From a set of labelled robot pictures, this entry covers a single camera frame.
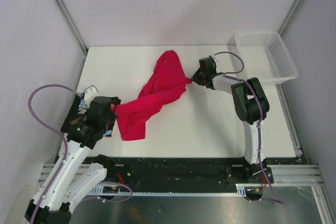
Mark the red t-shirt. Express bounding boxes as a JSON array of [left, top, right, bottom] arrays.
[[115, 50, 192, 141]]

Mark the slotted cable duct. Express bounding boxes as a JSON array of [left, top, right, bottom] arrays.
[[89, 184, 247, 196]]

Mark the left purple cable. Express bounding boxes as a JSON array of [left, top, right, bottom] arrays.
[[28, 84, 133, 222]]

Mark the left aluminium corner post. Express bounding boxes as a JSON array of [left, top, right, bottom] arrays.
[[54, 0, 88, 55]]

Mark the aluminium corner post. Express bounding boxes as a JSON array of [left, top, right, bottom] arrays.
[[54, 0, 88, 55], [278, 0, 305, 37]]

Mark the white plastic basket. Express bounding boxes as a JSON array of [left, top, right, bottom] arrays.
[[234, 31, 299, 84]]

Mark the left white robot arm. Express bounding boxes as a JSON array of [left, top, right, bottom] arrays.
[[25, 96, 121, 223]]

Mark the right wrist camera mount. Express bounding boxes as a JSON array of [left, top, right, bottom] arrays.
[[209, 55, 218, 68]]

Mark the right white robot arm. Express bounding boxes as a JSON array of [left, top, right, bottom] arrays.
[[192, 56, 270, 184]]

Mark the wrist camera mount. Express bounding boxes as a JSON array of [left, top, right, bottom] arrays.
[[83, 85, 100, 104], [209, 55, 218, 68]]

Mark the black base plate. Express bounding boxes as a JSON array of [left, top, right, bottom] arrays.
[[83, 157, 274, 186]]

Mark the folded black printed t-shirt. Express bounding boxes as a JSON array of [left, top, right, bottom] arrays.
[[61, 95, 113, 137]]

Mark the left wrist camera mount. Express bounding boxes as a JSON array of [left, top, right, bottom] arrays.
[[83, 85, 100, 104]]

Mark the right aluminium corner post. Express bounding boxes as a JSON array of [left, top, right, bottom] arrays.
[[278, 0, 305, 37]]

